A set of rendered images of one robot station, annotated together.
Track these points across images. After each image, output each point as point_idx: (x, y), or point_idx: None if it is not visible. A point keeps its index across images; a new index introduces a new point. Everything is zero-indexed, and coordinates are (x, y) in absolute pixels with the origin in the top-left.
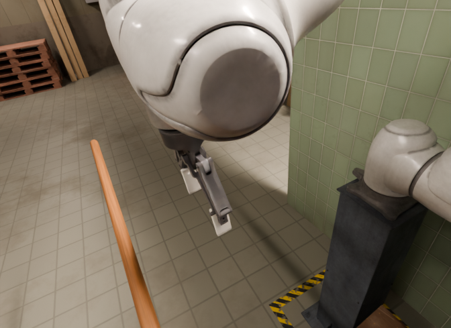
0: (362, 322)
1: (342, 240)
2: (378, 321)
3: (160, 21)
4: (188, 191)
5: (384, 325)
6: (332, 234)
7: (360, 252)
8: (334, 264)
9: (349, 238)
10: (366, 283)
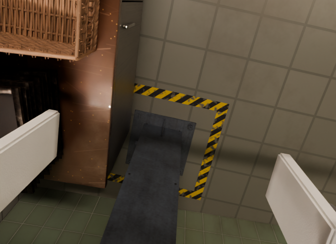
0: (107, 159)
1: (158, 233)
2: (97, 171)
3: None
4: (285, 160)
5: (91, 171)
6: (175, 232)
7: (128, 231)
8: (166, 195)
9: (147, 241)
10: (120, 199)
